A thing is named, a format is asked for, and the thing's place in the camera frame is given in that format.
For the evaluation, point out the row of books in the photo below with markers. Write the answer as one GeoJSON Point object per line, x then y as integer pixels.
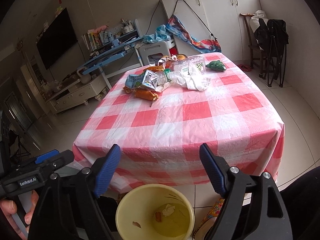
{"type": "Point", "coordinates": [95, 39]}

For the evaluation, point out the red white snack wrapper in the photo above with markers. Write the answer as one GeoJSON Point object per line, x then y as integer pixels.
{"type": "Point", "coordinates": [166, 61]}

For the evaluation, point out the pink kettlebell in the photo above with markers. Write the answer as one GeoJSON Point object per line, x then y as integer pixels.
{"type": "Point", "coordinates": [84, 78]}

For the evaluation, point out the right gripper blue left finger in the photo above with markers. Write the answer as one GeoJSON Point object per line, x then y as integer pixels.
{"type": "Point", "coordinates": [104, 169]}

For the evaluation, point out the green plush toy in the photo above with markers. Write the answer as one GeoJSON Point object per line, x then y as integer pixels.
{"type": "Point", "coordinates": [216, 65]}

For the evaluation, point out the person's left hand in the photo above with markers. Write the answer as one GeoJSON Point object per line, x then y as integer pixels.
{"type": "Point", "coordinates": [9, 208]}

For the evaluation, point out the black folding chair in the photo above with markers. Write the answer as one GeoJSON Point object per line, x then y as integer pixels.
{"type": "Point", "coordinates": [273, 39]}

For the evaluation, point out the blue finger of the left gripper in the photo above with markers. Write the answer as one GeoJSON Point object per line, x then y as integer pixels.
{"type": "Point", "coordinates": [42, 158]}

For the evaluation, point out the pink checkered tablecloth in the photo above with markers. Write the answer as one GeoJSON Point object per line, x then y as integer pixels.
{"type": "Point", "coordinates": [160, 141]}

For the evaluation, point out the cream tv stand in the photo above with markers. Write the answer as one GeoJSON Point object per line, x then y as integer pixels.
{"type": "Point", "coordinates": [75, 94]}

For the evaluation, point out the white plastic stool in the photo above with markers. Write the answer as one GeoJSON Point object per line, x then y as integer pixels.
{"type": "Point", "coordinates": [150, 53]}

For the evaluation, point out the yellow plastic trash bucket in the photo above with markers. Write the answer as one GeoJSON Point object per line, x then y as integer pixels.
{"type": "Point", "coordinates": [155, 211]}

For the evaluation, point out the light blue crumpled cloth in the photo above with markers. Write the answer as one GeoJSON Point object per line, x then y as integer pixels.
{"type": "Point", "coordinates": [160, 34]}

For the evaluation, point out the woven fruit basket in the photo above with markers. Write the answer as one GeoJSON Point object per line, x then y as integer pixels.
{"type": "Point", "coordinates": [178, 56]}

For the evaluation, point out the wall mounted black television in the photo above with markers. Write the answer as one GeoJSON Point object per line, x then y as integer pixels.
{"type": "Point", "coordinates": [58, 38]}

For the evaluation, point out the white balcony cabinet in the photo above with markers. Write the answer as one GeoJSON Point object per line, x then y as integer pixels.
{"type": "Point", "coordinates": [220, 17]}

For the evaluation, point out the colourful patterned slipper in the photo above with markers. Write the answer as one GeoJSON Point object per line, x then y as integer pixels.
{"type": "Point", "coordinates": [208, 220]}

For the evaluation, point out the crushed clear water bottle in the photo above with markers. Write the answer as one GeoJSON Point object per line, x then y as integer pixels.
{"type": "Point", "coordinates": [167, 76]}

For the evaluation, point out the large white tissue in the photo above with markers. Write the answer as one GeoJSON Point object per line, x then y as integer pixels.
{"type": "Point", "coordinates": [194, 81]}

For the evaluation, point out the wooden chair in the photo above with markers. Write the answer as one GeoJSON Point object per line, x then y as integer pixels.
{"type": "Point", "coordinates": [251, 52]}

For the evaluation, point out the blue crushed drink carton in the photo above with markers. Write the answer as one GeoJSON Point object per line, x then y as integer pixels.
{"type": "Point", "coordinates": [147, 80]}

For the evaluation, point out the clear plastic food box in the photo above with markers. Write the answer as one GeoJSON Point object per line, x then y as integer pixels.
{"type": "Point", "coordinates": [187, 64]}

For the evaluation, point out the long orange peel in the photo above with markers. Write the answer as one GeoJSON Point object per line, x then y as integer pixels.
{"type": "Point", "coordinates": [145, 94]}

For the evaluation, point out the blue children's study desk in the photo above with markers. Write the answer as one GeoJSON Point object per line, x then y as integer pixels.
{"type": "Point", "coordinates": [115, 53]}

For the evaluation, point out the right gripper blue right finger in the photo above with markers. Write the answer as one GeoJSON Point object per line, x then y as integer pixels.
{"type": "Point", "coordinates": [216, 169]}

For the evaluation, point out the white stuffed bag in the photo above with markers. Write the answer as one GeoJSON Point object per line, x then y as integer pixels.
{"type": "Point", "coordinates": [254, 21]}

